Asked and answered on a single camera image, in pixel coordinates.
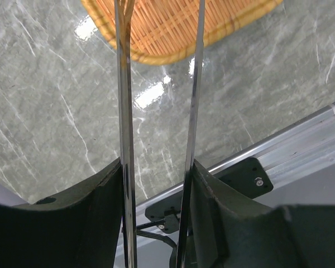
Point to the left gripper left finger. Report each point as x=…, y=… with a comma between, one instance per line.
x=77, y=227

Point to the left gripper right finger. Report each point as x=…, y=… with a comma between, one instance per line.
x=232, y=230

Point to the metal tongs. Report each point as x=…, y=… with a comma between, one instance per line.
x=125, y=139

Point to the woven bamboo tray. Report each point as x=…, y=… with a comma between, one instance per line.
x=165, y=32

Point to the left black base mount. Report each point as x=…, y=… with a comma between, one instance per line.
x=247, y=177

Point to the aluminium frame rail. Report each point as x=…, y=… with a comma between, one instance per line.
x=299, y=160

